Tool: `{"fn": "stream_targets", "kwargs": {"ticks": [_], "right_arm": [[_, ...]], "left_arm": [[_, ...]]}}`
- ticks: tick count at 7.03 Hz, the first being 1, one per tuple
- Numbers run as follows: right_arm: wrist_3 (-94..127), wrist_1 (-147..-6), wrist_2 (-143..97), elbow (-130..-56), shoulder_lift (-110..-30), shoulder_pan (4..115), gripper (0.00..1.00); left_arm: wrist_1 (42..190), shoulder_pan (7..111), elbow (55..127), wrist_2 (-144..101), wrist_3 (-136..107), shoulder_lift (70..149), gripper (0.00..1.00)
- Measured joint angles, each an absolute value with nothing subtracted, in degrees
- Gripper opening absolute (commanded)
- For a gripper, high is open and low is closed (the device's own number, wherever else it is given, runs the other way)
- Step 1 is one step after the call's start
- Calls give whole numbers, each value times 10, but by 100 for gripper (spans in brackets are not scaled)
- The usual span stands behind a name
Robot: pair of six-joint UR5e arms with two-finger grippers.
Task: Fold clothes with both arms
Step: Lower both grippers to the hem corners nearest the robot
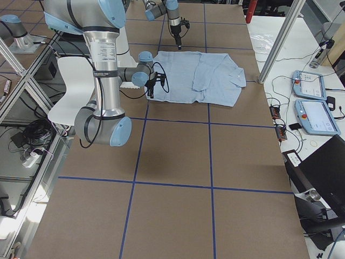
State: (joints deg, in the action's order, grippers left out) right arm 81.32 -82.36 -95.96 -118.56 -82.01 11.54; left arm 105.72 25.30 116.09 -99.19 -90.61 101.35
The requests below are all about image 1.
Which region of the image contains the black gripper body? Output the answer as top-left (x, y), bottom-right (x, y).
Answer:
top-left (145, 72), bottom-right (156, 88)
top-left (170, 25), bottom-right (181, 40)

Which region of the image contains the light blue button-up shirt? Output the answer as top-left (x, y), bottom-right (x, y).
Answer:
top-left (152, 51), bottom-right (246, 107)

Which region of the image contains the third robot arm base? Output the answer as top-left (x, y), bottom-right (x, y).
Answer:
top-left (1, 15), bottom-right (45, 54)

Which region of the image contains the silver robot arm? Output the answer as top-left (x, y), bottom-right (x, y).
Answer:
top-left (142, 0), bottom-right (182, 50)
top-left (44, 1), bottom-right (158, 148)

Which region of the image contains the white plastic chair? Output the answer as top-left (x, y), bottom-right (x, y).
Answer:
top-left (48, 57), bottom-right (94, 126)

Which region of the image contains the red fire extinguisher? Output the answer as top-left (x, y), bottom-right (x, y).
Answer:
top-left (245, 0), bottom-right (257, 24)

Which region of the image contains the clear plastic bag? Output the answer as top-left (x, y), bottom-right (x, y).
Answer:
top-left (250, 33), bottom-right (274, 54)

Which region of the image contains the orange black adapter box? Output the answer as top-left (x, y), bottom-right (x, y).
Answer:
top-left (275, 125), bottom-right (287, 142)
top-left (270, 106), bottom-right (281, 119)

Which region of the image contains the upper blue teach pendant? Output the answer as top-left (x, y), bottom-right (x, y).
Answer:
top-left (292, 70), bottom-right (327, 101)

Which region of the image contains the blue teach pendant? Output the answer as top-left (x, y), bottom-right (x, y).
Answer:
top-left (294, 99), bottom-right (341, 136)
top-left (292, 70), bottom-right (327, 101)

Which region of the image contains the white power strip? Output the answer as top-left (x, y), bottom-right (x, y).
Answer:
top-left (22, 150), bottom-right (42, 168)

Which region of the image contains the metal water bottle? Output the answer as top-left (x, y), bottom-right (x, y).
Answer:
top-left (309, 39), bottom-right (335, 69)

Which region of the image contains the lower blue teach pendant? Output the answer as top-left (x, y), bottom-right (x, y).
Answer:
top-left (294, 99), bottom-right (341, 136)

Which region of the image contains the black monitor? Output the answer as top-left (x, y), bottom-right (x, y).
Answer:
top-left (282, 134), bottom-right (345, 251)

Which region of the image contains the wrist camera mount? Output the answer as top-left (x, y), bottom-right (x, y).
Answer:
top-left (180, 17), bottom-right (190, 30)
top-left (155, 72), bottom-right (167, 87)

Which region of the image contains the grey aluminium frame post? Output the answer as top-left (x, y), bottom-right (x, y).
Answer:
top-left (258, 0), bottom-right (306, 84)

